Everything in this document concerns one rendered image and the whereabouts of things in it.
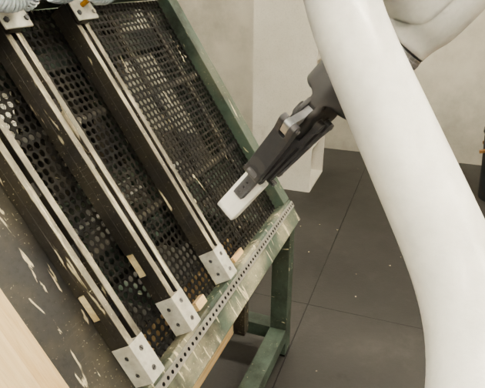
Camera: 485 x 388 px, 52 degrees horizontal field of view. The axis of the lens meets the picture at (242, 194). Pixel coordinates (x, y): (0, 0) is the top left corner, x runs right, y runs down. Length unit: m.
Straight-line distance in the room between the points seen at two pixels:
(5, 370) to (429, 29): 1.07
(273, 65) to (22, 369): 3.77
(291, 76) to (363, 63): 4.24
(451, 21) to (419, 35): 0.03
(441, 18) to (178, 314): 1.23
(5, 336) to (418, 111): 1.07
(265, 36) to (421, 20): 4.11
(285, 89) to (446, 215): 4.30
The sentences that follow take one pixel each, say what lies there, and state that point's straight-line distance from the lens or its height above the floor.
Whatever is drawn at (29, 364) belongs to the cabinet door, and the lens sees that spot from 1.29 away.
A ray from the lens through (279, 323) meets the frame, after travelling 2.76.
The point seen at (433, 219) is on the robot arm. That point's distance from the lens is 0.35.
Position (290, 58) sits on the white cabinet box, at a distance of 4.57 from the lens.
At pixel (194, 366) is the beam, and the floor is 0.84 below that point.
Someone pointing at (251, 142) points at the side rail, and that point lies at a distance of 2.38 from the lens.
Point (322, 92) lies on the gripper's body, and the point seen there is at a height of 1.80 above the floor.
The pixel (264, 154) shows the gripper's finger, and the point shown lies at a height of 1.72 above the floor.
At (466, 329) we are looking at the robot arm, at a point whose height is 1.71.
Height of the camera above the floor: 1.91
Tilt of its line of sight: 24 degrees down
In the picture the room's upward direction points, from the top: straight up
